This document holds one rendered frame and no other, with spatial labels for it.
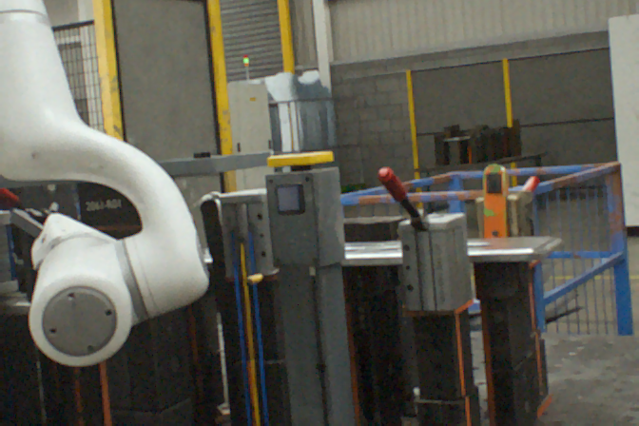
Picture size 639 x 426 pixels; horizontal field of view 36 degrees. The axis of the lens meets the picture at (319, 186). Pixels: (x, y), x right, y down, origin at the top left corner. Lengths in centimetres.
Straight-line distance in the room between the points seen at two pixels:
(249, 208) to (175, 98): 377
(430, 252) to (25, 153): 56
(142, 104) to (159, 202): 402
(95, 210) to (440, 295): 46
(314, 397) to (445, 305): 21
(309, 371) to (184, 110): 405
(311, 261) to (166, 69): 397
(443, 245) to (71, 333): 56
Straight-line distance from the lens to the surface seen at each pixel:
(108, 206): 129
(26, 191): 153
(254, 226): 136
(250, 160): 123
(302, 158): 114
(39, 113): 92
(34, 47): 95
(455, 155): 1118
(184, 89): 518
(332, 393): 118
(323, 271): 116
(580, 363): 198
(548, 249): 140
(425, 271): 127
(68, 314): 85
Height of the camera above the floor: 118
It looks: 3 degrees down
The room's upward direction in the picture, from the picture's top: 5 degrees counter-clockwise
